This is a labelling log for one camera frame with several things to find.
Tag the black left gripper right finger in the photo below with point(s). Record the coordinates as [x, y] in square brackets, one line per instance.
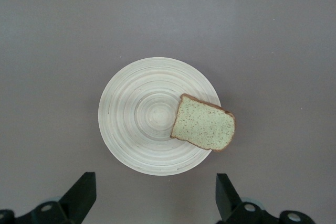
[231, 203]

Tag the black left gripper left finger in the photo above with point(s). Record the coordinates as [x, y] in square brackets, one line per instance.
[71, 203]

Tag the slice of bread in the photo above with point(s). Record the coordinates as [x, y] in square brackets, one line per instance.
[204, 124]

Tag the round wooden plate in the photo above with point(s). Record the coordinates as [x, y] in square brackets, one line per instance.
[136, 119]

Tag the table cover sheet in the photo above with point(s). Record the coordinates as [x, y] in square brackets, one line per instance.
[78, 24]

